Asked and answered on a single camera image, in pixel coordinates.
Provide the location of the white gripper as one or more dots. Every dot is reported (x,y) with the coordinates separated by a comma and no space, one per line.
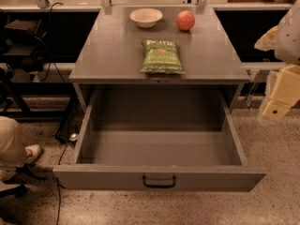
(289,41)

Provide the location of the green jalapeno chip bag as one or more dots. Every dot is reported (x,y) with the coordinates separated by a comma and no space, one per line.
(161,56)

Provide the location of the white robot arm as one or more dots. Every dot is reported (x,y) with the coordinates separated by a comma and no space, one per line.
(284,40)

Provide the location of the grey open top drawer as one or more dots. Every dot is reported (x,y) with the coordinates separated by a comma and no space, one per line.
(203,156)

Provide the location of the red apple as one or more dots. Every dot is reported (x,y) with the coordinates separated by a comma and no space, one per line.
(185,20)

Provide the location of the white paper bowl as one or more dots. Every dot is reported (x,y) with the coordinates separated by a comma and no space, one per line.
(146,17)

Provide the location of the grey cabinet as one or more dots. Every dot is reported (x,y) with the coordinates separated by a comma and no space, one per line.
(158,74)

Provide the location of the black mesh panel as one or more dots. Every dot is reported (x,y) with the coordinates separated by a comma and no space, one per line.
(71,121)

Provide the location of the small silver round object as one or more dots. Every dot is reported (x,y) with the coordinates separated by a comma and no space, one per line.
(73,137)

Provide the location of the white red shoe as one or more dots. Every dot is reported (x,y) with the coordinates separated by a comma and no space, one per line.
(33,153)

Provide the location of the black equipment stand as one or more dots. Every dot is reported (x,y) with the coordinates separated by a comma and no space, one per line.
(23,47)

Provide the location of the black chair base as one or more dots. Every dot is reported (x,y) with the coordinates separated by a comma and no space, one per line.
(17,190)

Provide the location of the person leg beige trousers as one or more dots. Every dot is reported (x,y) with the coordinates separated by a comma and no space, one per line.
(12,151)

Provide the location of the black drawer handle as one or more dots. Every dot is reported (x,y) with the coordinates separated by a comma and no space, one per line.
(158,183)

